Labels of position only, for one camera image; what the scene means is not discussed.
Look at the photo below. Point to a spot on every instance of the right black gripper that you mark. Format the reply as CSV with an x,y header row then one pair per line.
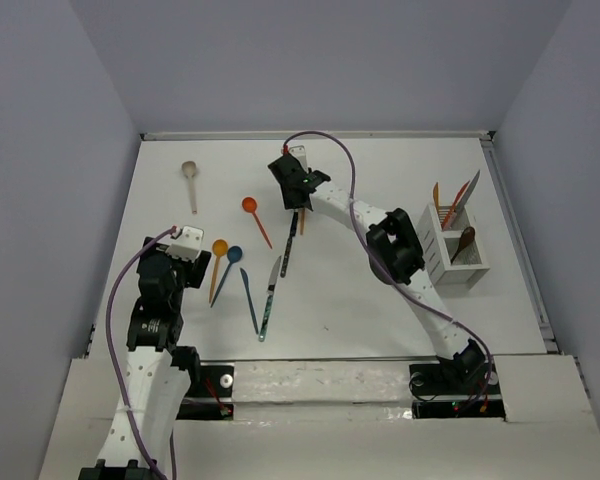
x,y
289,204

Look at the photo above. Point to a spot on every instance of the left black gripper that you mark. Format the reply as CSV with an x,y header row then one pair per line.
x,y
193,270

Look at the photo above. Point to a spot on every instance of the yellow-orange plastic knife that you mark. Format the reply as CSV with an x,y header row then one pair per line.
x,y
302,218

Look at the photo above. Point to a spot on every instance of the black-handle metal knife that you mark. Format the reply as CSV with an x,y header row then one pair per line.
x,y
289,243

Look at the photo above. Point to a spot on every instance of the pink-handle metal knife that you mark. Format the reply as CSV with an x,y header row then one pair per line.
x,y
465,198

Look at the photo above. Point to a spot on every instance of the orange-red plastic knife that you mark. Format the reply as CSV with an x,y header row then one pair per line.
x,y
453,206

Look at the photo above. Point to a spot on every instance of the dark brown wooden spoon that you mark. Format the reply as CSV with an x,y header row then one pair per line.
x,y
466,238

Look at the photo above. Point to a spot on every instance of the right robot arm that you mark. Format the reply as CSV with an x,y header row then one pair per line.
x,y
396,257

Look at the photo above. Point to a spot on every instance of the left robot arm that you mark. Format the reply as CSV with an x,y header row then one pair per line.
x,y
156,372

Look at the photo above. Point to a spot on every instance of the orange-red plastic spoon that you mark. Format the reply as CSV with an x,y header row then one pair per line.
x,y
250,205

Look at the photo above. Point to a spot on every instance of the yellow-orange plastic spoon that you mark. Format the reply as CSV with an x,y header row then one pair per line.
x,y
219,249

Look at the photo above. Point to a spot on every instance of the blue plastic spoon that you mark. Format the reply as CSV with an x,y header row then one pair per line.
x,y
234,254

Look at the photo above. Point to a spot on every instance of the teal plastic knife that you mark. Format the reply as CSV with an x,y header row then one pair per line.
x,y
246,284

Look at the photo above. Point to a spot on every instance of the beige plastic spoon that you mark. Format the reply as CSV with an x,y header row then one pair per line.
x,y
189,170

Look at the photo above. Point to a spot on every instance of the orange knife in holder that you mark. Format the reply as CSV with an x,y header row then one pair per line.
x,y
435,196

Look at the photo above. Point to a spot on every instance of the white two-compartment utensil holder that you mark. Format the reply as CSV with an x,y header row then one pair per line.
x,y
444,264

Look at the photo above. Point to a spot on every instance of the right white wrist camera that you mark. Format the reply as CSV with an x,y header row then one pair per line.
x,y
299,152

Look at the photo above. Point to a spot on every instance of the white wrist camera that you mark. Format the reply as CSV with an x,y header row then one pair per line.
x,y
186,243
299,152

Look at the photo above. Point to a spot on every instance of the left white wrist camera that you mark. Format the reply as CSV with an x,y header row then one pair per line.
x,y
186,243

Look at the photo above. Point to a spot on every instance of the patterned-handle metal knife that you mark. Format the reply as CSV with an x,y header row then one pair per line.
x,y
269,299

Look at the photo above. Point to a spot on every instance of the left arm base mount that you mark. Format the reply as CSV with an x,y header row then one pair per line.
x,y
211,399

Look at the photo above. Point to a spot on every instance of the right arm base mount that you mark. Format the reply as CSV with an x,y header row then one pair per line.
x,y
435,397

